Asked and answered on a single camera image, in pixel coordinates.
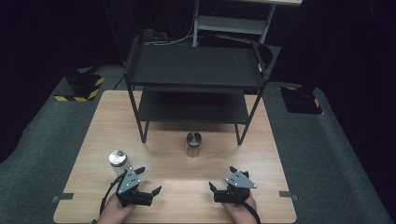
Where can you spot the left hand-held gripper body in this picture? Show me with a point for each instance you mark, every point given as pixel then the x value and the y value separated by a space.
pixel 129 183

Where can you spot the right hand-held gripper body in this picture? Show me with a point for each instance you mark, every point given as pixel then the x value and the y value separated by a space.
pixel 239 182

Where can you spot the glass jar with black lid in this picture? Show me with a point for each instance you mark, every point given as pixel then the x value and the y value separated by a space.
pixel 193 139

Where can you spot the black two-tier metal rack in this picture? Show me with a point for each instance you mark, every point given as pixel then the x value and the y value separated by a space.
pixel 193 65

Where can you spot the person's right hand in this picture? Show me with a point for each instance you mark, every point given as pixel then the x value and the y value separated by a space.
pixel 244 213

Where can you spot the person's left hand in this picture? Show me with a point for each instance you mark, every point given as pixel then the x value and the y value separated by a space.
pixel 113 213

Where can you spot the grey tape strip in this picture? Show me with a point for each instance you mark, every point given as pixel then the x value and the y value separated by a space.
pixel 288 194
pixel 63 197

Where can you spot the grey felt mat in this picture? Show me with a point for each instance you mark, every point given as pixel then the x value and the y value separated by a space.
pixel 317 161

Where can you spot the black yellow striped stand base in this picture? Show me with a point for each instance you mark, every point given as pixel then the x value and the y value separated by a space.
pixel 82 85

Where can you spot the grey metal stand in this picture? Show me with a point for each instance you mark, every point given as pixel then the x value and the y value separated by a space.
pixel 232 25

